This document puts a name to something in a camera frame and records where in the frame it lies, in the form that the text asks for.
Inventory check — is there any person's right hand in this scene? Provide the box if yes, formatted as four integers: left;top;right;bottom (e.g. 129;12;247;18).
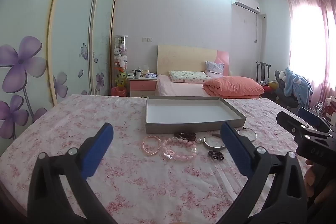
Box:
304;164;329;206

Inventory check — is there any grey cardboard tray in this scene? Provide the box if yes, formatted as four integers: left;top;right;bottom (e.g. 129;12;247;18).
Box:
145;95;247;134

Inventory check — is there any pink floral tablecloth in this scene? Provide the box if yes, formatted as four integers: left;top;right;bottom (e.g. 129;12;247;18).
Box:
0;94;336;224

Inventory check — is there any red yellow toy pile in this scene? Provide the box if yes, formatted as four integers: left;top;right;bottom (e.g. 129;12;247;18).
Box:
262;80;279;94

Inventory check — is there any lavender pillow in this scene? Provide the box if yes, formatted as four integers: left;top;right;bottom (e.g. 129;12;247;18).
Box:
205;61;225;75

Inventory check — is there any beige pink headboard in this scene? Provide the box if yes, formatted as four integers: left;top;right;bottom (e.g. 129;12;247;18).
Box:
157;45;230;76

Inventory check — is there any pink curtain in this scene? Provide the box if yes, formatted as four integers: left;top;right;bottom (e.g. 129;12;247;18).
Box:
287;0;336;109

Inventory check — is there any grey office chair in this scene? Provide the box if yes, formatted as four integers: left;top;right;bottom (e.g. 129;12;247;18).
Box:
274;70;302;109

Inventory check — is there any dark red bead necklace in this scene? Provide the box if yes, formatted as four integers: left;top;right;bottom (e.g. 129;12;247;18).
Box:
173;132;197;142

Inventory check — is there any large pink bead bracelet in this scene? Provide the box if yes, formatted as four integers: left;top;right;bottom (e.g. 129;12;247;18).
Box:
161;138;198;162

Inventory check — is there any blue plush garment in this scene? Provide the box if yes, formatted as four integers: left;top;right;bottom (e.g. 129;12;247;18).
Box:
282;67;313;111

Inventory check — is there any pink bed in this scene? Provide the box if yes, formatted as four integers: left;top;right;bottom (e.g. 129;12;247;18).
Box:
156;45;264;99

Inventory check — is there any red lined trash bin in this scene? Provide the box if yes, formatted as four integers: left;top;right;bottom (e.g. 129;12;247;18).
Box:
111;86;127;97

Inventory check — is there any floral sliding door wardrobe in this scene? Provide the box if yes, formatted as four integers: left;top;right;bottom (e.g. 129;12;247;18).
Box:
0;0;118;140

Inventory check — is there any air conditioner pipe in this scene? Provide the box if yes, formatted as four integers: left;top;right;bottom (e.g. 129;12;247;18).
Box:
253;13;265;43

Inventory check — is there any folded salmon quilt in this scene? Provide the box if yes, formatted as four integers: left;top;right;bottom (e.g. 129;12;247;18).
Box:
203;76;265;98

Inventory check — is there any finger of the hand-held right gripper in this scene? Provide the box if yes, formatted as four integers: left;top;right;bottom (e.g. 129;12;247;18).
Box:
299;107;336;132
276;111;319;137

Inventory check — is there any pink white nightstand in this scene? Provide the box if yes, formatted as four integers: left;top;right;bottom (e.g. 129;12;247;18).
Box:
128;76;158;98

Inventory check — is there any small dark bead bracelet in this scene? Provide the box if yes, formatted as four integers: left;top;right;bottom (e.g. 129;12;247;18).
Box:
208;151;226;161

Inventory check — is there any white air conditioner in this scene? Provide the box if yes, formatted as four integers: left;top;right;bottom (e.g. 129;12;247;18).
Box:
231;0;260;14

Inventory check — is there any clear plush toy display tube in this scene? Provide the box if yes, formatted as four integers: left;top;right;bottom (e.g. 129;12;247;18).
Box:
113;35;129;89

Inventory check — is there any thin silver bangle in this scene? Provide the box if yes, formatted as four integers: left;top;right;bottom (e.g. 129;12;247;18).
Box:
235;127;258;142

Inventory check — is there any thick silver bangle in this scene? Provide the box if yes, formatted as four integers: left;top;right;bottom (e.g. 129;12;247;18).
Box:
203;136;227;150

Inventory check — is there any floral print pillow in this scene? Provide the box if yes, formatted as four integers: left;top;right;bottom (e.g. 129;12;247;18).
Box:
168;70;208;83

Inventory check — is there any small pink pearl bracelet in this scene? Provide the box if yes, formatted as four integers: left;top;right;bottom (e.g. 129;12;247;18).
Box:
142;135;161;156

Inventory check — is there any dark wooden chair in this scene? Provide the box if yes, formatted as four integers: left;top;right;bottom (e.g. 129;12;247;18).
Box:
256;61;271;83

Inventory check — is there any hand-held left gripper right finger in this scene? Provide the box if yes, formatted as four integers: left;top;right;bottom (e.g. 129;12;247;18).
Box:
218;122;308;224

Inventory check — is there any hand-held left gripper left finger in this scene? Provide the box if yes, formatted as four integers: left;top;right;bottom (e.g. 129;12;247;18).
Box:
27;122;118;224

